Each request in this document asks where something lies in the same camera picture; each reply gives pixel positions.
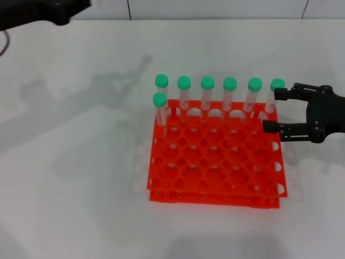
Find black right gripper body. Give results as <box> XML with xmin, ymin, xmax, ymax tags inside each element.
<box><xmin>306</xmin><ymin>84</ymin><xmax>345</xmax><ymax>144</ymax></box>

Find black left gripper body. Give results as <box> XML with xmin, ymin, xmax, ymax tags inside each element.
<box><xmin>0</xmin><ymin>0</ymin><xmax>92</xmax><ymax>32</ymax></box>

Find green capped clear test tube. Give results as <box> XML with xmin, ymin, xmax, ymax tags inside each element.
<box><xmin>263</xmin><ymin>78</ymin><xmax>286</xmax><ymax>122</ymax></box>
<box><xmin>244</xmin><ymin>77</ymin><xmax>263</xmax><ymax>119</ymax></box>
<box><xmin>152</xmin><ymin>92</ymin><xmax>168</xmax><ymax>138</ymax></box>
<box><xmin>154</xmin><ymin>73</ymin><xmax>170</xmax><ymax>114</ymax></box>
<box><xmin>222</xmin><ymin>77</ymin><xmax>238</xmax><ymax>119</ymax></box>
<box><xmin>177</xmin><ymin>76</ymin><xmax>192</xmax><ymax>119</ymax></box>
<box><xmin>201</xmin><ymin>76</ymin><xmax>216</xmax><ymax>119</ymax></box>

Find orange plastic test tube rack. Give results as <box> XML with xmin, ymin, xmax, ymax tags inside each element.
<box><xmin>145</xmin><ymin>99</ymin><xmax>288</xmax><ymax>210</ymax></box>

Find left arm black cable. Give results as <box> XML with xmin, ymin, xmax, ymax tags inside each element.
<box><xmin>0</xmin><ymin>30</ymin><xmax>11</xmax><ymax>58</ymax></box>

